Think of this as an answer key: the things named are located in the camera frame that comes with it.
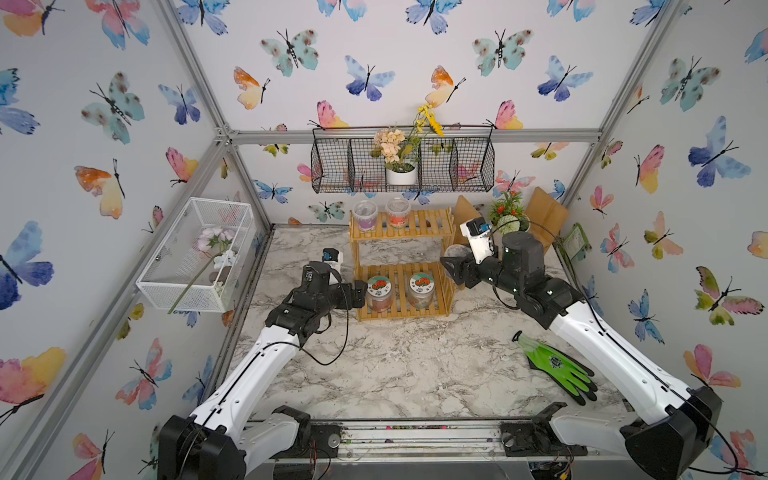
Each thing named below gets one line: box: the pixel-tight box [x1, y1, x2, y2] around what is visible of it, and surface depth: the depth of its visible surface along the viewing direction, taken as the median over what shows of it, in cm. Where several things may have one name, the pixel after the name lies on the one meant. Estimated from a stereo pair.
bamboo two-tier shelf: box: [348, 208, 457, 321], surface depth 97 cm
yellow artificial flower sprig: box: [416, 104, 444, 137], surface depth 84 cm
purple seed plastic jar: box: [353, 199, 378, 231], surface depth 80 cm
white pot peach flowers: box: [370, 128, 418, 186], surface depth 88 cm
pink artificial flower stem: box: [168, 227, 236, 315], surface depth 74 cm
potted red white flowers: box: [489, 191, 531, 235], surface depth 96 cm
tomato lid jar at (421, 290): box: [408, 272, 435, 309], surface depth 93 cm
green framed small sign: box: [563, 222, 592, 260], surface depth 113 cm
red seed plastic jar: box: [386, 197, 411, 229], surface depth 81 cm
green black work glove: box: [512, 330, 598, 406], surface depth 86 cm
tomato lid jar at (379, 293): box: [367, 276, 393, 312], surface depth 92 cm
